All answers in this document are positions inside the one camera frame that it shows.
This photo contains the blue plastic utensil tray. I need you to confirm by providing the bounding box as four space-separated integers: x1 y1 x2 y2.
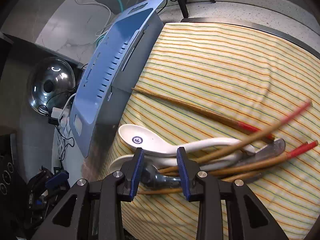
69 0 169 158

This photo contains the steel pot lid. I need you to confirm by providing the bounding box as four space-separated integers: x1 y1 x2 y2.
28 56 76 115

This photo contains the white power adapter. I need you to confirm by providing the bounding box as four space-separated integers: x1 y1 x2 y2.
49 94 76 127

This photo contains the white ceramic spoon blue emblem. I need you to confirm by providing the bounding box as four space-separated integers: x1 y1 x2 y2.
118 124 255 158

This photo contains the black cable bundle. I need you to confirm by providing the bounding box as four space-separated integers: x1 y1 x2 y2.
53 122 75 162

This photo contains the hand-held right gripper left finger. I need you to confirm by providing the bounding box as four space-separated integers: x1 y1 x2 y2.
31 148 145 240

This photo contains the plain white ceramic spoon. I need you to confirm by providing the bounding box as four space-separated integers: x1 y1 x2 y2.
109 154 243 173

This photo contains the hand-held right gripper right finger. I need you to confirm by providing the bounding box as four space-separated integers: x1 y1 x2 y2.
176 147 290 240

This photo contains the metal spoon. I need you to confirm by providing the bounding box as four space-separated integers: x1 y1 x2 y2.
140 138 286 188

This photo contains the red-tipped wooden chopstick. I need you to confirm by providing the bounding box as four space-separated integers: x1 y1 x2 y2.
159 101 312 173
131 87 275 140
137 171 262 195
209 141 318 177

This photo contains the dark appliance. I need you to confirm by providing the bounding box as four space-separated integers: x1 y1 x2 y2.
0 127 28 205

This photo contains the yellow striped cloth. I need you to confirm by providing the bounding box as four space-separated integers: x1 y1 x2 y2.
100 22 320 239

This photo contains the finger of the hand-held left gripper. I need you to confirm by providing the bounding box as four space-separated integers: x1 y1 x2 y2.
45 170 70 189

